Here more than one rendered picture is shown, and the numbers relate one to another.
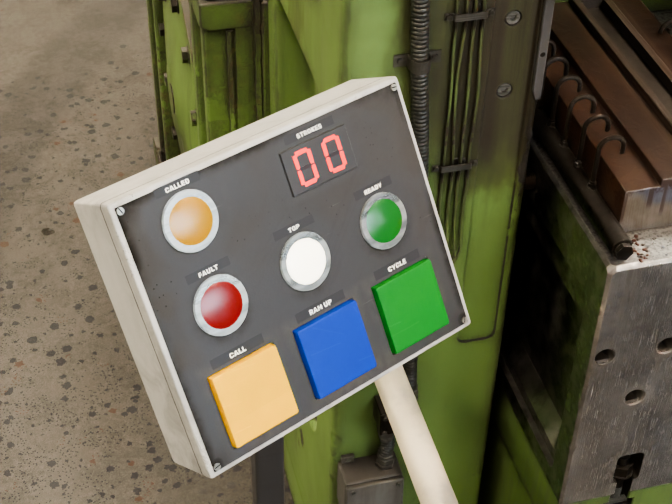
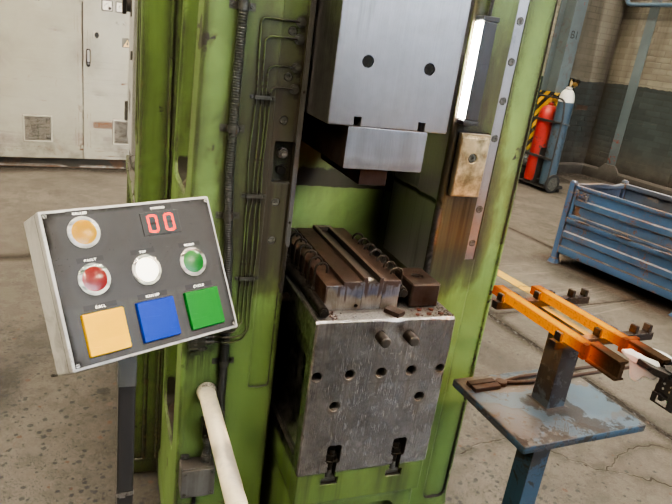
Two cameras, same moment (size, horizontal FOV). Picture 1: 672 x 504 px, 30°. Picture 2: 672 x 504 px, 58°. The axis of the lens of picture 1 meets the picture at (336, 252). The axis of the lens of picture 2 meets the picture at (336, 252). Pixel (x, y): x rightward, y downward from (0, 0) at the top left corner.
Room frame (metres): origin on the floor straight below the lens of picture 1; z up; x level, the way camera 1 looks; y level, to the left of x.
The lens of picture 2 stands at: (-0.17, -0.18, 1.54)
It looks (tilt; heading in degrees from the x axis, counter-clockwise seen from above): 19 degrees down; 353
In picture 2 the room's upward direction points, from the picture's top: 8 degrees clockwise
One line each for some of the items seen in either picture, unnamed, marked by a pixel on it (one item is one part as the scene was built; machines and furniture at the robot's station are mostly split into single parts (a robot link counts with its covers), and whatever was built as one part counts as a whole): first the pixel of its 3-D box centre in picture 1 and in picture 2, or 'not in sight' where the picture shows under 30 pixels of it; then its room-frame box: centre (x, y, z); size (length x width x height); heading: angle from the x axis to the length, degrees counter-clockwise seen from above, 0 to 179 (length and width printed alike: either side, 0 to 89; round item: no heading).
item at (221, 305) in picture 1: (221, 305); (94, 278); (0.85, 0.11, 1.09); 0.05 x 0.03 x 0.04; 105
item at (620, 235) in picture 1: (561, 154); (300, 280); (1.31, -0.29, 0.93); 0.40 x 0.03 x 0.03; 15
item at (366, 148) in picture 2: not in sight; (353, 133); (1.40, -0.38, 1.32); 0.42 x 0.20 x 0.10; 15
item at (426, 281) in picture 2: not in sight; (415, 286); (1.31, -0.59, 0.95); 0.12 x 0.08 x 0.06; 15
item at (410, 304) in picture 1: (408, 305); (203, 308); (0.94, -0.08, 1.01); 0.07 x 0.05 x 0.07; 130
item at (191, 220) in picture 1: (190, 220); (84, 232); (0.88, 0.13, 1.16); 0.05 x 0.03 x 0.04; 105
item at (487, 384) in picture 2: not in sight; (556, 374); (1.29, -1.04, 0.73); 0.60 x 0.04 x 0.01; 109
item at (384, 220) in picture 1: (383, 220); (193, 261); (0.98, -0.05, 1.09); 0.05 x 0.03 x 0.04; 105
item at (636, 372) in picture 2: not in sight; (636, 367); (0.93, -1.01, 0.96); 0.09 x 0.03 x 0.06; 33
